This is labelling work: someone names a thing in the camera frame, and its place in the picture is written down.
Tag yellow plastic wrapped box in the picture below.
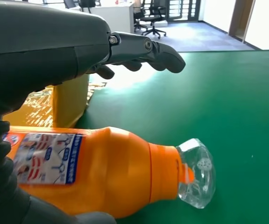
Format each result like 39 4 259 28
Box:
2 73 107 129

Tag black office chair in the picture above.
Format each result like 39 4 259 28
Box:
78 0 97 14
134 5 149 34
140 0 168 40

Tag white office desk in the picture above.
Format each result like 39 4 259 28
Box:
55 2 135 34

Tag dark barred gate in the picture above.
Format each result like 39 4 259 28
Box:
167 0 202 22

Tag green table mat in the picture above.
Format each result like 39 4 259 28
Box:
75 49 269 224

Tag brown door frame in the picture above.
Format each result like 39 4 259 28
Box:
228 0 257 43

